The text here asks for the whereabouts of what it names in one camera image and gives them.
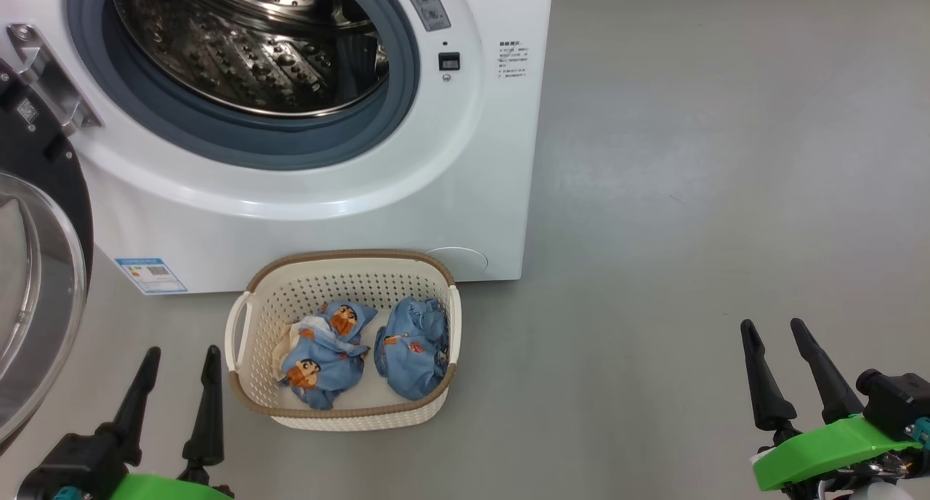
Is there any blue energy label sticker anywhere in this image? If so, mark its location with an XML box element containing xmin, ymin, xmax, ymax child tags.
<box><xmin>115</xmin><ymin>257</ymin><xmax>188</xmax><ymax>296</ymax></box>

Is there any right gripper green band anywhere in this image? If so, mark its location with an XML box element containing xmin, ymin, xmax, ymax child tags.
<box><xmin>740</xmin><ymin>318</ymin><xmax>923</xmax><ymax>500</ymax></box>

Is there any black round glass washer door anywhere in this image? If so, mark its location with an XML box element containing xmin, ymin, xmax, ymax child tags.
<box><xmin>0</xmin><ymin>71</ymin><xmax>95</xmax><ymax>450</ymax></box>

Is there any grey rubber door seal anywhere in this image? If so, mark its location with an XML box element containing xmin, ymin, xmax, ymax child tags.
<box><xmin>65</xmin><ymin>0</ymin><xmax>421</xmax><ymax>170</ymax></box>

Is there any metal door hinge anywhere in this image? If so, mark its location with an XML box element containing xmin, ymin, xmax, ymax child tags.
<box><xmin>6</xmin><ymin>23</ymin><xmax>102</xmax><ymax>136</ymax></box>

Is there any round white filter cover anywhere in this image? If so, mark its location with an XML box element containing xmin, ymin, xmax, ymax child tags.
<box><xmin>425</xmin><ymin>247</ymin><xmax>489</xmax><ymax>277</ymax></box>

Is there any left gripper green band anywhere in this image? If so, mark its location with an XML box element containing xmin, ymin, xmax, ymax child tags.
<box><xmin>94</xmin><ymin>344</ymin><xmax>235</xmax><ymax>500</ymax></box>

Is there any plain blue garment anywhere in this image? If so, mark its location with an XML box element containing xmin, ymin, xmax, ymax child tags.
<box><xmin>373</xmin><ymin>297</ymin><xmax>450</xmax><ymax>401</ymax></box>

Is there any blue cartoon-print garment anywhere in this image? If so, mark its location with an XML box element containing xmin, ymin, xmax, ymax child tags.
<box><xmin>280</xmin><ymin>300</ymin><xmax>379</xmax><ymax>411</ymax></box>

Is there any grey instruction sticker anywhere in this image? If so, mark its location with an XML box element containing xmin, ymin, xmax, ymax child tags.
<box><xmin>396</xmin><ymin>0</ymin><xmax>451</xmax><ymax>32</ymax></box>

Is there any cream perforated laundry basket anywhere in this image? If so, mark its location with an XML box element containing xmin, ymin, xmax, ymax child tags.
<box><xmin>224</xmin><ymin>249</ymin><xmax>462</xmax><ymax>432</ymax></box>

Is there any white front-load washing machine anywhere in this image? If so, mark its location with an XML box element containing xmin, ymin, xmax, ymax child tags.
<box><xmin>0</xmin><ymin>0</ymin><xmax>554</xmax><ymax>296</ymax></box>

